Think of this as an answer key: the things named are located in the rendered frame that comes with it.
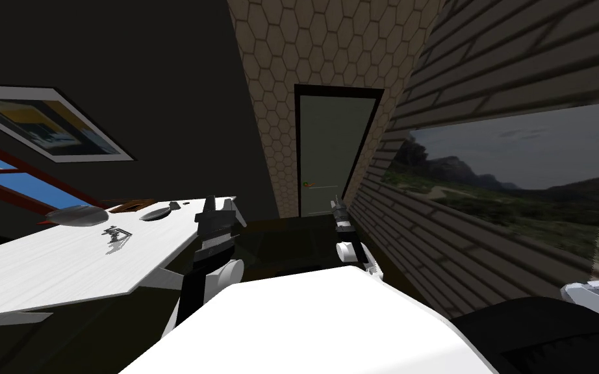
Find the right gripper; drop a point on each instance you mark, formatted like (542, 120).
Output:
(341, 218)

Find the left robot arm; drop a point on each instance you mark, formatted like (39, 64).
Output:
(195, 291)

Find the red-framed window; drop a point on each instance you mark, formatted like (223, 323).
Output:
(29, 188)

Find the grey oval bowl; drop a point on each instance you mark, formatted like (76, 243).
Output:
(77, 215)

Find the brown book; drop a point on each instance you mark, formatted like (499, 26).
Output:
(132, 205)

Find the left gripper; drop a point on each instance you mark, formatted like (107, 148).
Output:
(215, 223)

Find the white table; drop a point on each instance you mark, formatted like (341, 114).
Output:
(45, 270)

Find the small dark grey utensil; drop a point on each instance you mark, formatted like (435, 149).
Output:
(116, 236)

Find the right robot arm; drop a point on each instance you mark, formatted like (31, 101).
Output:
(538, 337)

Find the grey-green door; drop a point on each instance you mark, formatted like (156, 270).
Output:
(333, 150)

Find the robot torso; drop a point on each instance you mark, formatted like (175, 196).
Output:
(310, 327)

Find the white-framed wall picture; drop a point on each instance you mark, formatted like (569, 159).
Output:
(45, 124)

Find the large landscape window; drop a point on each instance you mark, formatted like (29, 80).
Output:
(518, 182)

